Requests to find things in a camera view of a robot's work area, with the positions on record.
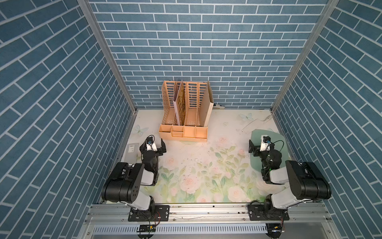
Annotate green cutting board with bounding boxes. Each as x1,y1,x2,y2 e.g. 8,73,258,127
250,129,290,172

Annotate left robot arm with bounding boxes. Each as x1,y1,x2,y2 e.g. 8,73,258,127
101,135,167,214

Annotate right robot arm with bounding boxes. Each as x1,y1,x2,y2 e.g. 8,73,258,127
249,135,332,212

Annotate peach desk file organizer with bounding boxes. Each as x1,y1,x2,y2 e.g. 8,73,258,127
159,81,214,142

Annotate brown folder in organizer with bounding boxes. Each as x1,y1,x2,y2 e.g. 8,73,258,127
173,81,184,125

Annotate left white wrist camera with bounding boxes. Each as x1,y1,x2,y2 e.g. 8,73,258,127
145,135,158,151

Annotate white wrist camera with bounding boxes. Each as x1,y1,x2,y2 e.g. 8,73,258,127
145,135,158,151
260,135,271,152

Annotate grey box at left wall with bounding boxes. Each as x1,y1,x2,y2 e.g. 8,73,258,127
123,143,140,164

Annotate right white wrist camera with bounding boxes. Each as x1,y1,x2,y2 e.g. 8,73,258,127
260,135,271,152

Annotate right camera cable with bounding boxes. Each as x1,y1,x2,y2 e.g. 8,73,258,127
268,139,285,151

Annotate small device at back wall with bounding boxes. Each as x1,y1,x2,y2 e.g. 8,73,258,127
213,104,225,109

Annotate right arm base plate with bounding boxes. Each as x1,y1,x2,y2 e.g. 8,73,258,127
247,204,289,221

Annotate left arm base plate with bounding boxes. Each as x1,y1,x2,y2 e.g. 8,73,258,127
128,204,170,222

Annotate aluminium mounting rail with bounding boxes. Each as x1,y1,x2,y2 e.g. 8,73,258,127
78,203,340,239

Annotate white perforated cable tray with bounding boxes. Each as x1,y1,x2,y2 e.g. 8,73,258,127
93,223,268,236

